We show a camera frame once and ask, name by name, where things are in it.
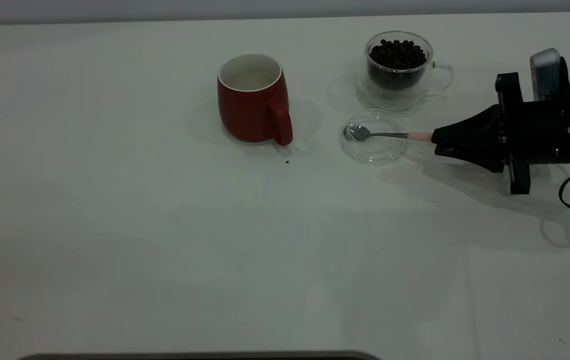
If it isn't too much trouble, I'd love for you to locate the red ceramic mug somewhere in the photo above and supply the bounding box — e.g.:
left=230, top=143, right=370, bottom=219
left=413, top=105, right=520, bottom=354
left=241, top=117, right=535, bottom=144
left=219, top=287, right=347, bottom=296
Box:
left=217, top=53, right=294, bottom=147

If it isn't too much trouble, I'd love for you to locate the clear glass saucer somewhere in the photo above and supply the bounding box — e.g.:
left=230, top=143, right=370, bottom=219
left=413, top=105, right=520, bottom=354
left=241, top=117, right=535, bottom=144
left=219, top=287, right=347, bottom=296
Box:
left=340, top=109, right=409, bottom=166

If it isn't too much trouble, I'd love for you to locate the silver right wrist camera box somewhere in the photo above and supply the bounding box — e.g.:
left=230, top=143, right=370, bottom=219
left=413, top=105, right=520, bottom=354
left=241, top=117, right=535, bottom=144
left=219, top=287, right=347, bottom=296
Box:
left=530, top=48, right=570, bottom=104

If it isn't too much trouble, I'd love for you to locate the dark coffee beans pile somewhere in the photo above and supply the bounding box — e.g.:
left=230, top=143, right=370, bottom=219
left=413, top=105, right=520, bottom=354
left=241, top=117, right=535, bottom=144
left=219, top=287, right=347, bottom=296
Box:
left=368, top=38, right=427, bottom=92

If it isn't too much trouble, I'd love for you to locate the clear double-wall glass cup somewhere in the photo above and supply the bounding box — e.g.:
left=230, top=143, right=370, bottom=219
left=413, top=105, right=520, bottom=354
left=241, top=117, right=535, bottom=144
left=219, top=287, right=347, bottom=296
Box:
left=357, top=31, right=454, bottom=111

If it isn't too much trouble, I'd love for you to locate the metal spoon with pink handle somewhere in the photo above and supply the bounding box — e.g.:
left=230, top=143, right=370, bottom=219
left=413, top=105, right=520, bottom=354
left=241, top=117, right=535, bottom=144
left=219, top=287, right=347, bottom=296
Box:
left=347, top=124, right=434, bottom=144

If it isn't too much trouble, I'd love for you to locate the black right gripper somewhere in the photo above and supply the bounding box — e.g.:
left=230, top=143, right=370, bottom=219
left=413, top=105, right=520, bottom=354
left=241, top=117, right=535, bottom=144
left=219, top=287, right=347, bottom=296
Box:
left=431, top=72, right=570, bottom=195

